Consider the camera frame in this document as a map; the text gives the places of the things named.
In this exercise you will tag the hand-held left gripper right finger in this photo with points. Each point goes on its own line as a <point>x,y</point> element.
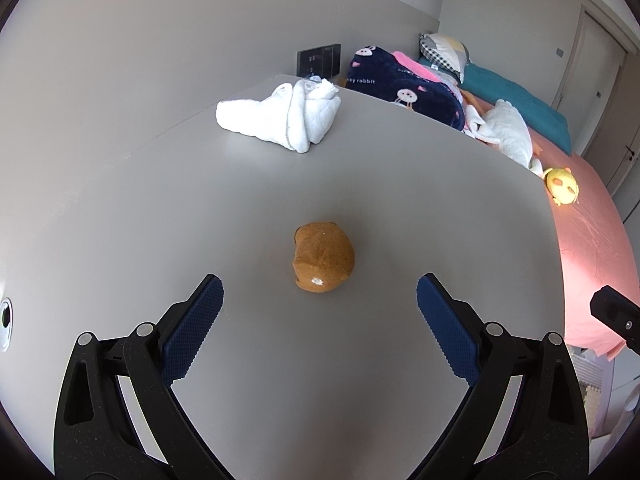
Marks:
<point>445,330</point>

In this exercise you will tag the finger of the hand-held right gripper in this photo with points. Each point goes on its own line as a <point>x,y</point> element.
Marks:
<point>617,312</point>

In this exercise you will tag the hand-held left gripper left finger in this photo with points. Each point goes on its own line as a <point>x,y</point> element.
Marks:
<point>195,325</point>

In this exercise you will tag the brown plush toy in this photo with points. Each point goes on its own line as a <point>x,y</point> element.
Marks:
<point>322,257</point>

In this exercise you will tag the bed with pink sheet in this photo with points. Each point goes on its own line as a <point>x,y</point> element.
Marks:
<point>585,245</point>

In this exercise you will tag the yellow chick plush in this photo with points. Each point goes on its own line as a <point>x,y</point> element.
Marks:
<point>562,185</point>

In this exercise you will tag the white goose plush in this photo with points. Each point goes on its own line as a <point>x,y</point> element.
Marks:
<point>505,130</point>

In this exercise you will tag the white towel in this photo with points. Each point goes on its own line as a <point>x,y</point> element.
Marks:
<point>280,115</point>

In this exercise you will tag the teal pillow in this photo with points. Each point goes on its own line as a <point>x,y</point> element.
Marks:
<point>520,105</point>

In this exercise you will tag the navy rabbit print blanket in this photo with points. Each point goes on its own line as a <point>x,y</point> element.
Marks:
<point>400,85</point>

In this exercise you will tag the white door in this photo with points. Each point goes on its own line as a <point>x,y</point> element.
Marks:
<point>595,60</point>

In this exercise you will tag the patterned checkered pillow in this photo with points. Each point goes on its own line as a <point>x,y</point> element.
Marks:
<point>445,52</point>

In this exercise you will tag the black wall socket panel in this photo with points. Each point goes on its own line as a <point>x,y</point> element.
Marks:
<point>317,57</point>

